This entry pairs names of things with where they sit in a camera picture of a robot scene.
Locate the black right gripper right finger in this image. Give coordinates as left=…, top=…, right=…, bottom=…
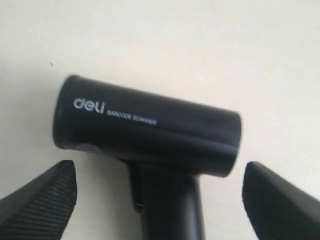
left=242, top=161, right=320, bottom=240

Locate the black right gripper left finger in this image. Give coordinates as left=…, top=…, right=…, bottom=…
left=0, top=160, right=77, bottom=240

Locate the black handheld barcode scanner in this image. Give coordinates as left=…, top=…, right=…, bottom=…
left=52, top=75, right=242, bottom=240

